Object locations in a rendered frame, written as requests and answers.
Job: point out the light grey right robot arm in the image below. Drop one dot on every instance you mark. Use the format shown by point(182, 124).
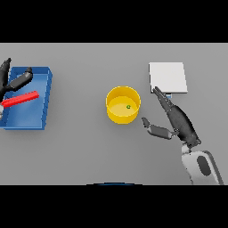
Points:
point(201, 167)

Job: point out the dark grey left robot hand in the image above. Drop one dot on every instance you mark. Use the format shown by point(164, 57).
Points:
point(12, 84)

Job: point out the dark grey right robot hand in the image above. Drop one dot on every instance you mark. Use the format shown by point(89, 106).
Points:
point(181, 122)

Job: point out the red beaker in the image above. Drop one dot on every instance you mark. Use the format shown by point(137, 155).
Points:
point(20, 99)

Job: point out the green nut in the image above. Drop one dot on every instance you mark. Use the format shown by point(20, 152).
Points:
point(128, 107)

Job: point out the pale square measuring scale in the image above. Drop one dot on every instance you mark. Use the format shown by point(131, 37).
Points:
point(168, 77)

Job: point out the blue tray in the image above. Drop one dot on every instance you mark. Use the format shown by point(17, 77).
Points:
point(29, 110)

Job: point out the yellow bowl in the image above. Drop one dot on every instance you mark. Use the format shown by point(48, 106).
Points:
point(123, 104)

